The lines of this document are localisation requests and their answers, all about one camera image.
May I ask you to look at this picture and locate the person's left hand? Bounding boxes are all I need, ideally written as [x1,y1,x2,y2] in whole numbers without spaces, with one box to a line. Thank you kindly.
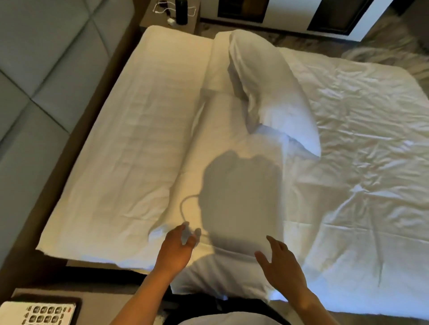
[153,221,202,279]

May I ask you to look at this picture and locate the person's right hand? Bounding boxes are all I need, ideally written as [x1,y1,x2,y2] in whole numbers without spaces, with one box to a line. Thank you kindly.
[254,235,309,302]

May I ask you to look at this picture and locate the white pillow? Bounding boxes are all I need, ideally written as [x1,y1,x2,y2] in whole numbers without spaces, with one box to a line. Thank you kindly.
[227,29,322,157]
[148,86,294,304]

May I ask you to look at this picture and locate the white bed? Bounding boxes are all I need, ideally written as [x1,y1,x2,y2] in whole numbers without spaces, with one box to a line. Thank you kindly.
[36,25,232,271]

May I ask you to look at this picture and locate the person's left forearm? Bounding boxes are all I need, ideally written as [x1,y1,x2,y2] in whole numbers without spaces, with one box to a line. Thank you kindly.
[110,267,188,325]

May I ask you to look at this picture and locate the person's black trousers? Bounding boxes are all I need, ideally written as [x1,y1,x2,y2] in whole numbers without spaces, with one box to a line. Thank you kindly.
[164,294,292,325]

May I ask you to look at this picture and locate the person's white shirt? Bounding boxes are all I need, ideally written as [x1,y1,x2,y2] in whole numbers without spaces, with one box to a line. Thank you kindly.
[177,311,283,325]

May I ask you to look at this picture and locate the white duvet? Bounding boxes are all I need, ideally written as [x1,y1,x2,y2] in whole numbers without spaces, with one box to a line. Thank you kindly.
[278,46,429,317]

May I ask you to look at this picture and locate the white telephone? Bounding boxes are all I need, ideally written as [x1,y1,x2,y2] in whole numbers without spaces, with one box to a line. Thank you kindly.
[0,301,77,325]

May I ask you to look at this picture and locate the grey padded headboard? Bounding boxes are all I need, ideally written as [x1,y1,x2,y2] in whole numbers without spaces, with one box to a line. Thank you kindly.
[0,0,151,268]

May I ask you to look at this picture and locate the black cylindrical speaker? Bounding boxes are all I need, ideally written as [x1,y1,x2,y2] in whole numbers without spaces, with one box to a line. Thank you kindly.
[175,0,189,26]

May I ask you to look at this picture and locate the white cable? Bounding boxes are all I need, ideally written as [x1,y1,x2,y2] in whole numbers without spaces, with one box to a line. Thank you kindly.
[152,1,199,17]

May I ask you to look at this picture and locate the dark textured wall panel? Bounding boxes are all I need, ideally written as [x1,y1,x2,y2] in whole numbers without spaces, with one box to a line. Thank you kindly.
[307,0,375,36]
[218,0,269,23]

